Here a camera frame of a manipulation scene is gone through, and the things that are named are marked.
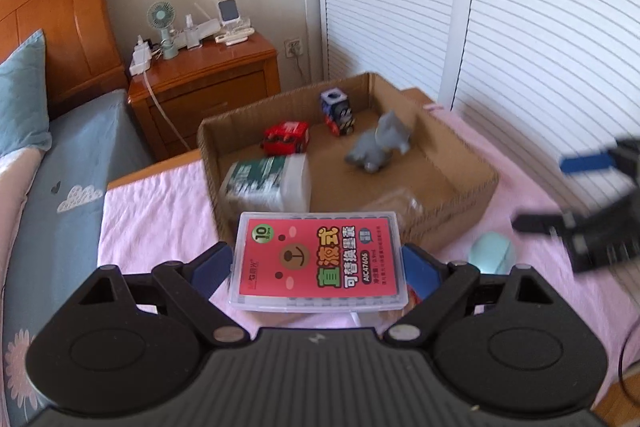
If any pink quilt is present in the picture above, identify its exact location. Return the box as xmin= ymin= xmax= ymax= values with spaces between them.
xmin=0 ymin=146 xmax=44 ymax=309

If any mint green round case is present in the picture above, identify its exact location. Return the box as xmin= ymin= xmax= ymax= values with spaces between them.
xmin=469 ymin=231 xmax=519 ymax=274

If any phone on white stand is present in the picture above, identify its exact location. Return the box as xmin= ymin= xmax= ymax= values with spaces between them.
xmin=214 ymin=0 xmax=251 ymax=33

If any blue pillow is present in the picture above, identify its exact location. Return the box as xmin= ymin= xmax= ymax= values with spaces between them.
xmin=0 ymin=29 xmax=54 ymax=168

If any wooden headboard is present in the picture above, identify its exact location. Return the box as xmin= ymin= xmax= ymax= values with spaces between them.
xmin=0 ymin=0 xmax=129 ymax=118

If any red toy train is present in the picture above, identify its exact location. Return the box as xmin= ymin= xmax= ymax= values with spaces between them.
xmin=262 ymin=120 xmax=311 ymax=156

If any small green desk fan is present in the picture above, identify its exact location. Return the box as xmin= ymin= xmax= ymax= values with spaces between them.
xmin=146 ymin=1 xmax=180 ymax=60

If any white cotton swab box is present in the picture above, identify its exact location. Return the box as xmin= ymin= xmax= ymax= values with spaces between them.
xmin=218 ymin=153 xmax=312 ymax=214

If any white remote control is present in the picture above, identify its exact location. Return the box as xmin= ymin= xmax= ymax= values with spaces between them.
xmin=214 ymin=27 xmax=256 ymax=46

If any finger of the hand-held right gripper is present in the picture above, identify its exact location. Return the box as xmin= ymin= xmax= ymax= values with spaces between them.
xmin=559 ymin=136 xmax=640 ymax=190
xmin=511 ymin=209 xmax=581 ymax=238

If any white power cable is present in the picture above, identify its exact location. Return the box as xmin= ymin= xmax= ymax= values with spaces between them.
xmin=142 ymin=71 xmax=194 ymax=152

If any blue cube toy train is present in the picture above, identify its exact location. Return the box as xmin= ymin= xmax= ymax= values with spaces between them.
xmin=319 ymin=88 xmax=359 ymax=137

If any white power strip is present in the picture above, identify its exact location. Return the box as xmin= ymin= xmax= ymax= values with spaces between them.
xmin=128 ymin=35 xmax=156 ymax=76

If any blue floral bed sheet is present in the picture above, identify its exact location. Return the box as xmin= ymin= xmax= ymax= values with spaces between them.
xmin=0 ymin=89 xmax=154 ymax=427

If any grey elephant toy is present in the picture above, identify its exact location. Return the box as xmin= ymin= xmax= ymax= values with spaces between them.
xmin=344 ymin=110 xmax=415 ymax=174

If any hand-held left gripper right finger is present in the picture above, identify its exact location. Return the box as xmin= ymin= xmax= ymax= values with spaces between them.
xmin=382 ymin=243 xmax=567 ymax=349

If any brown cardboard box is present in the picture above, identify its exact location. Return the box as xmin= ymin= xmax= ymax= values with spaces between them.
xmin=196 ymin=71 xmax=501 ymax=254

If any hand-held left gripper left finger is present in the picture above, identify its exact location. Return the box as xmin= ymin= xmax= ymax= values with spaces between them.
xmin=74 ymin=242 xmax=252 ymax=350

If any wooden nightstand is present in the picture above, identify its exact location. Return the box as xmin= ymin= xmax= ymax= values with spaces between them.
xmin=127 ymin=31 xmax=281 ymax=161

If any red pen refill box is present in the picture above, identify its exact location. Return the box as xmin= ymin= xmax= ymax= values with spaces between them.
xmin=227 ymin=210 xmax=409 ymax=314

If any clear plastic cup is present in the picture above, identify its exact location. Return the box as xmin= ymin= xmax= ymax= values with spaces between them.
xmin=359 ymin=188 xmax=427 ymax=234

